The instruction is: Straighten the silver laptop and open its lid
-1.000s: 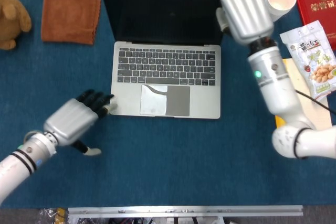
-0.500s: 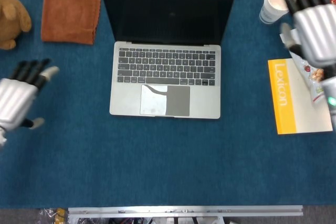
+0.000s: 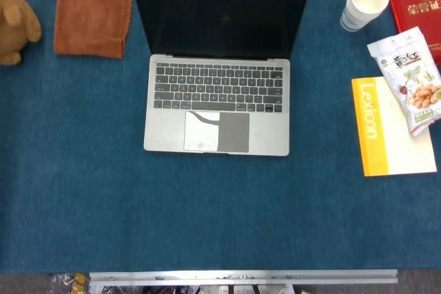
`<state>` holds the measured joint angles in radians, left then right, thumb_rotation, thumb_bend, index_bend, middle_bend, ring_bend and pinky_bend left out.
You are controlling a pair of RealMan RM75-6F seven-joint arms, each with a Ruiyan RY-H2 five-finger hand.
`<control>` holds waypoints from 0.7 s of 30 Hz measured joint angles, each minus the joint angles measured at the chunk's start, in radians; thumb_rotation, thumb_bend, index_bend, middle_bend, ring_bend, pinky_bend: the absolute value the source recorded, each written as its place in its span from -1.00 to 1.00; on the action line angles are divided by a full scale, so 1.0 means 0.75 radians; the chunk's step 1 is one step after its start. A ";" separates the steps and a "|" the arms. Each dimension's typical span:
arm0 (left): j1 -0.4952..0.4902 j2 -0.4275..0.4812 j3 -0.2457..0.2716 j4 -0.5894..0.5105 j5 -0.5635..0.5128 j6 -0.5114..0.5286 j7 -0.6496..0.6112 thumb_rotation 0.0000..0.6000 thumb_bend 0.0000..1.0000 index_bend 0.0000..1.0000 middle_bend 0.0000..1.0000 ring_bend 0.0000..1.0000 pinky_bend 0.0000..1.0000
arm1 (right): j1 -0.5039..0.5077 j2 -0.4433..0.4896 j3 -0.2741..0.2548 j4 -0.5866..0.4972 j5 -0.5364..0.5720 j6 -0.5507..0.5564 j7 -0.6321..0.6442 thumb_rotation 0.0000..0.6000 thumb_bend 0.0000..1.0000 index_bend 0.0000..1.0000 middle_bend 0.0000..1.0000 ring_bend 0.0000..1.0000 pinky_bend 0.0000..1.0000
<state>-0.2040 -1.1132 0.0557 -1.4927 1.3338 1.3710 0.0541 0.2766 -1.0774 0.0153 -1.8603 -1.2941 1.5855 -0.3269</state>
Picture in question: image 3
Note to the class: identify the silver apple laptop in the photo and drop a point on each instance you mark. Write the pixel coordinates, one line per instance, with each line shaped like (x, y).
(217, 128)

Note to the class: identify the blue tablecloth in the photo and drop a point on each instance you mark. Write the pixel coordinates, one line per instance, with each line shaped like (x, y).
(241, 221)

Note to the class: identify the yellow white Lexicon notebook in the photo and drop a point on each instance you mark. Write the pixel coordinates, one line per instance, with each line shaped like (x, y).
(372, 135)

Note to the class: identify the folded orange-brown cloth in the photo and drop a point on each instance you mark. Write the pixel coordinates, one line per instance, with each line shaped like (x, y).
(89, 22)

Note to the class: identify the stack of white paper cups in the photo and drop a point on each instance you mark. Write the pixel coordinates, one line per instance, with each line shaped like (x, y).
(361, 8)

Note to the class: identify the white peanut snack bag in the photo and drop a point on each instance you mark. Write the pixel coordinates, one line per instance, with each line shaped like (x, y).
(410, 77)

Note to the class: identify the clear plastic bag yellow parts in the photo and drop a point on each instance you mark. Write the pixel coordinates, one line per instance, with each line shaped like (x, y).
(70, 283)

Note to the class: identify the red certificate folder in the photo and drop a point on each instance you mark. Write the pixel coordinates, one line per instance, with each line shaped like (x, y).
(413, 15)

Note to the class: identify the brown plush toy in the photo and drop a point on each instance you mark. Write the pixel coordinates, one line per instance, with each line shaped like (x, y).
(15, 29)

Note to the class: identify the aluminium frame rail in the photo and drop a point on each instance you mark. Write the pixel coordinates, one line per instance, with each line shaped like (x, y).
(241, 276)

